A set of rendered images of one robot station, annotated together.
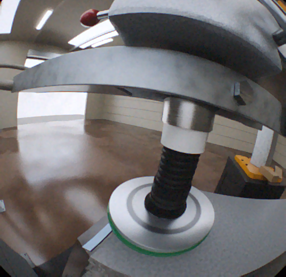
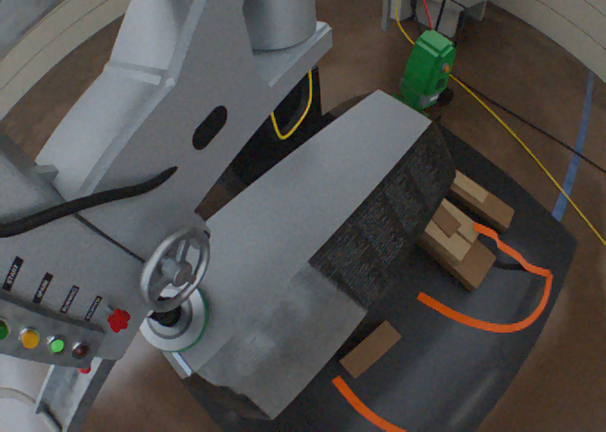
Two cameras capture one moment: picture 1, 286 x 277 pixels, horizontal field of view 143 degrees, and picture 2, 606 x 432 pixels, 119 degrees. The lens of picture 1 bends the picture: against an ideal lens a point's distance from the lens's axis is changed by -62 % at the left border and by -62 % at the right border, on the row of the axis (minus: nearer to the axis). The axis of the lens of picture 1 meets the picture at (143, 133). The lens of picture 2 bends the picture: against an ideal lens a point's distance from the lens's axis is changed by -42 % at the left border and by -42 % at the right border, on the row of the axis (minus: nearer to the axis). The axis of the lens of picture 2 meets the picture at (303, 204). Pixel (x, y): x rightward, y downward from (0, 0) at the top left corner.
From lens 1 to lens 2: 0.63 m
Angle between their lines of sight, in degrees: 64
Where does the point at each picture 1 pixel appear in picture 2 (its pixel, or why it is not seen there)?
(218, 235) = (217, 285)
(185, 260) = (216, 321)
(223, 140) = not seen: outside the picture
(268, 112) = not seen: hidden behind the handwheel
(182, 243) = (198, 324)
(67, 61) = (99, 372)
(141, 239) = (186, 341)
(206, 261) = (228, 310)
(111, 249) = (190, 357)
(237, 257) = (249, 290)
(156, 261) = (207, 336)
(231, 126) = not seen: outside the picture
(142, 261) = (204, 344)
